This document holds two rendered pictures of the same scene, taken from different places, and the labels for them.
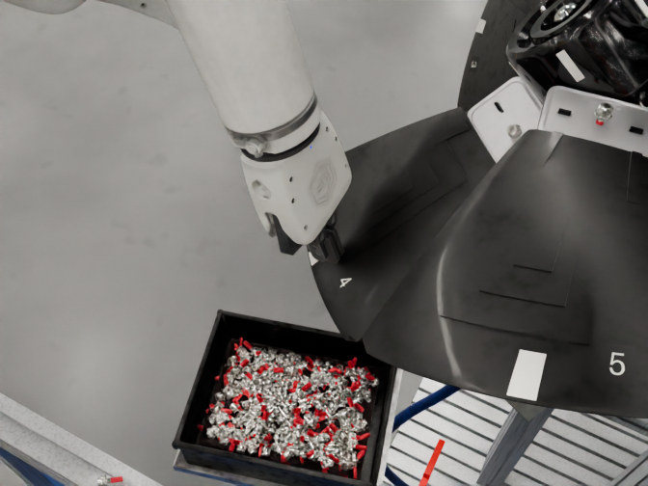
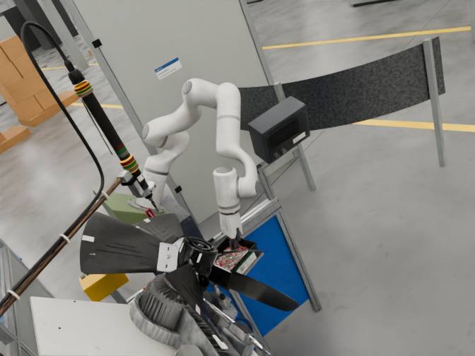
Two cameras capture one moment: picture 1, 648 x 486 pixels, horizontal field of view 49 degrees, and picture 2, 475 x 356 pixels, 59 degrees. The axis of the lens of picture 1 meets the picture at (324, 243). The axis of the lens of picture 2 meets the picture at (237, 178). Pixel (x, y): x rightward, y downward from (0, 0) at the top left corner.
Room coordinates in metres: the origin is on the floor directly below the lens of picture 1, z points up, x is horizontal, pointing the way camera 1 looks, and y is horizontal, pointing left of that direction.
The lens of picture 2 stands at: (1.39, -0.85, 2.03)
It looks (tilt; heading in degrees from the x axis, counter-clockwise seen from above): 31 degrees down; 133
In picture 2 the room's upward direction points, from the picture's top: 24 degrees counter-clockwise
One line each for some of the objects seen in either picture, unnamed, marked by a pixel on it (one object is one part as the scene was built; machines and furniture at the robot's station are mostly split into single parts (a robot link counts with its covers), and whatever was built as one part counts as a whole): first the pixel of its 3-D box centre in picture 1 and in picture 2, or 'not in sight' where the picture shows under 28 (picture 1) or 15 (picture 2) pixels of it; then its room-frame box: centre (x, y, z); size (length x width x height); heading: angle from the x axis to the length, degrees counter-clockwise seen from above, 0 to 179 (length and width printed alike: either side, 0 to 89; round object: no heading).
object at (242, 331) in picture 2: not in sight; (241, 330); (0.71, -0.37, 1.08); 0.07 x 0.04 x 0.06; 163
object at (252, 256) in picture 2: (292, 404); (230, 260); (0.31, 0.04, 0.85); 0.22 x 0.17 x 0.07; 78
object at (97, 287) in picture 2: not in sight; (104, 280); (-0.05, -0.30, 1.02); 0.16 x 0.10 x 0.11; 62
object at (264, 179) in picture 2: not in sight; (265, 182); (0.33, 0.43, 0.96); 0.03 x 0.03 x 0.20; 62
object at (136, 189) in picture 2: not in sight; (136, 180); (0.41, -0.22, 1.49); 0.09 x 0.07 x 0.10; 97
